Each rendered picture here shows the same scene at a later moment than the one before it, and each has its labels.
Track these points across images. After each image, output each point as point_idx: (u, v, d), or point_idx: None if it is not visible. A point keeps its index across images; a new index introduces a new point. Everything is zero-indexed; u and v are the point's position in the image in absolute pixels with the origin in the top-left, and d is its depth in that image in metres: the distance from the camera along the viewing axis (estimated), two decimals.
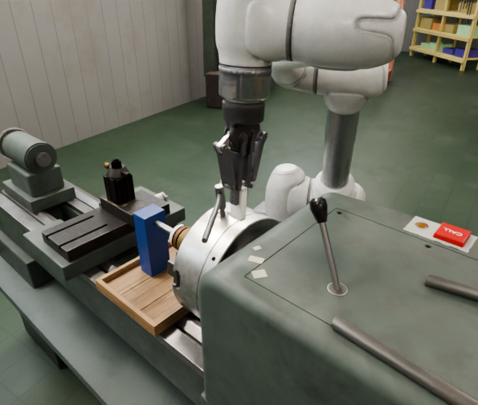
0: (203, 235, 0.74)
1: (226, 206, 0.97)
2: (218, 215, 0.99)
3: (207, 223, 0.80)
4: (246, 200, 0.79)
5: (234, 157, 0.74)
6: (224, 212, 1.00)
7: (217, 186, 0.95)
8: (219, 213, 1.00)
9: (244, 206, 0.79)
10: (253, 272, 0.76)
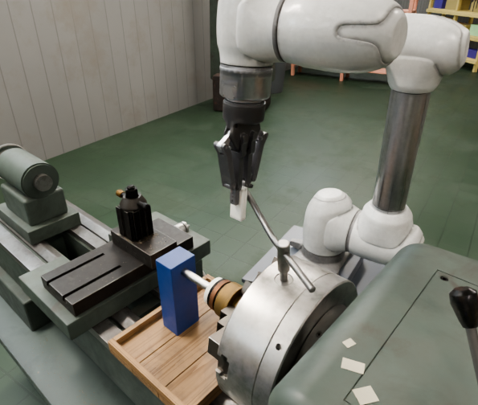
0: None
1: (278, 270, 0.72)
2: (289, 277, 0.74)
3: (250, 193, 0.81)
4: (246, 200, 0.79)
5: (234, 157, 0.74)
6: (285, 284, 0.72)
7: (289, 247, 0.69)
8: (291, 281, 0.73)
9: (244, 206, 0.79)
10: (356, 392, 0.51)
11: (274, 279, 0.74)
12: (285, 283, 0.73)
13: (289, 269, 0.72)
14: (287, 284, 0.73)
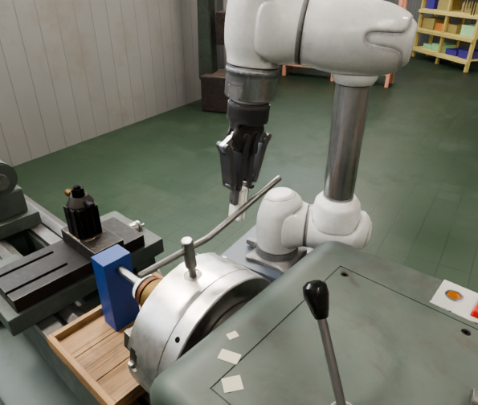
0: (276, 179, 0.81)
1: None
2: (196, 278, 0.76)
3: (254, 201, 0.79)
4: (246, 200, 0.79)
5: (236, 157, 0.74)
6: (185, 278, 0.76)
7: (185, 247, 0.71)
8: (191, 280, 0.75)
9: None
10: (224, 381, 0.54)
11: (184, 275, 0.77)
12: (188, 277, 0.76)
13: (189, 268, 0.74)
14: (187, 279, 0.76)
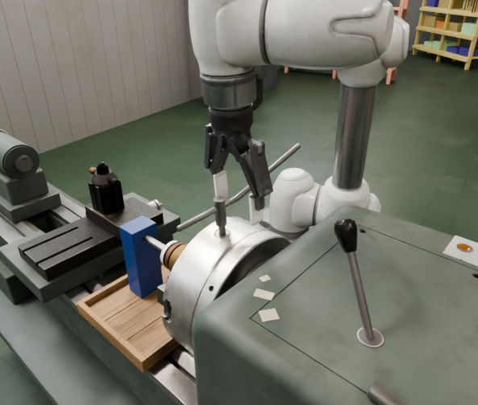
0: (296, 146, 0.88)
1: (217, 220, 0.82)
2: (226, 235, 0.82)
3: (277, 165, 0.85)
4: (251, 207, 0.74)
5: None
6: (215, 235, 0.82)
7: (218, 204, 0.77)
8: (221, 238, 0.81)
9: (249, 211, 0.75)
10: (261, 312, 0.60)
11: (214, 233, 0.83)
12: (218, 235, 0.82)
13: (220, 226, 0.80)
14: (217, 236, 0.82)
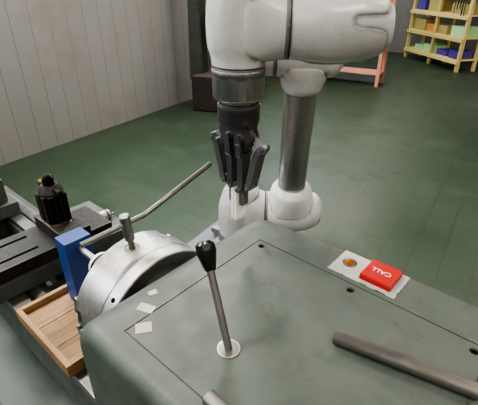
0: (207, 165, 0.93)
1: None
2: (135, 250, 0.87)
3: (186, 183, 0.91)
4: (234, 202, 0.78)
5: (230, 153, 0.76)
6: (125, 250, 0.87)
7: (122, 221, 0.83)
8: (129, 252, 0.87)
9: (234, 206, 0.79)
10: (137, 325, 0.65)
11: (124, 247, 0.88)
12: (128, 249, 0.87)
13: (128, 240, 0.85)
14: (126, 251, 0.87)
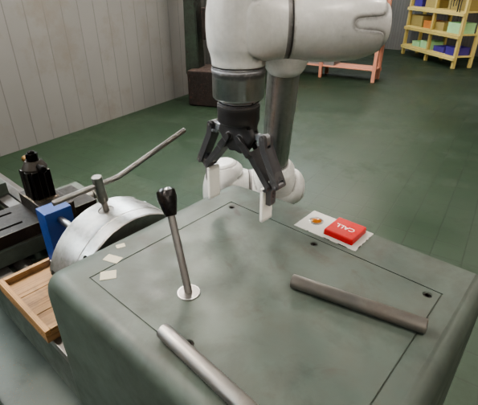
0: (181, 131, 0.95)
1: None
2: (108, 212, 0.89)
3: (160, 148, 0.92)
4: (261, 202, 0.73)
5: None
6: (99, 212, 0.89)
7: (95, 182, 0.84)
8: (103, 214, 0.88)
9: (259, 206, 0.74)
10: (102, 273, 0.67)
11: (99, 210, 0.90)
12: (101, 211, 0.89)
13: (101, 202, 0.87)
14: (100, 212, 0.89)
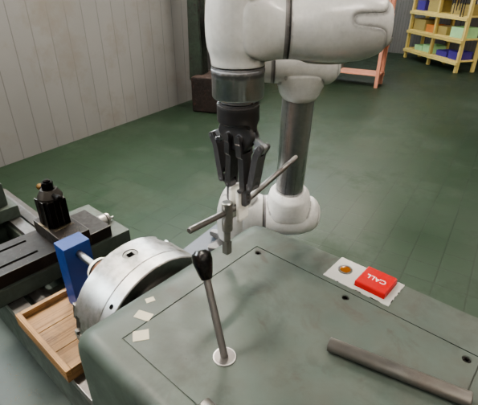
0: (294, 157, 0.90)
1: (222, 227, 0.80)
2: (132, 256, 0.88)
3: (278, 174, 0.87)
4: (237, 203, 0.78)
5: (230, 153, 0.76)
6: (124, 256, 0.88)
7: (226, 207, 0.76)
8: (128, 259, 0.87)
9: (236, 207, 0.78)
10: (134, 333, 0.66)
11: (123, 254, 0.89)
12: (126, 255, 0.88)
13: (227, 231, 0.78)
14: (124, 257, 0.88)
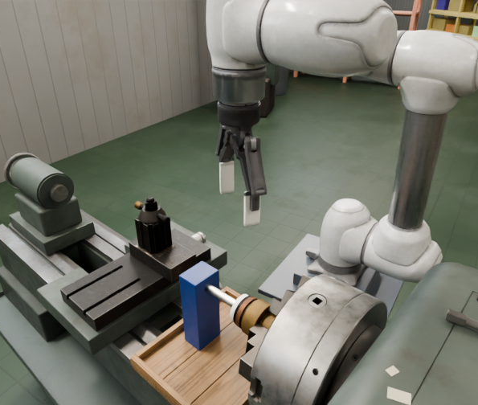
0: None
1: None
2: (322, 304, 0.72)
3: None
4: (244, 206, 0.72)
5: (230, 141, 0.78)
6: (310, 304, 0.72)
7: None
8: (317, 307, 0.72)
9: (243, 210, 0.73)
10: None
11: (307, 300, 0.73)
12: (312, 303, 0.72)
13: None
14: (312, 304, 0.72)
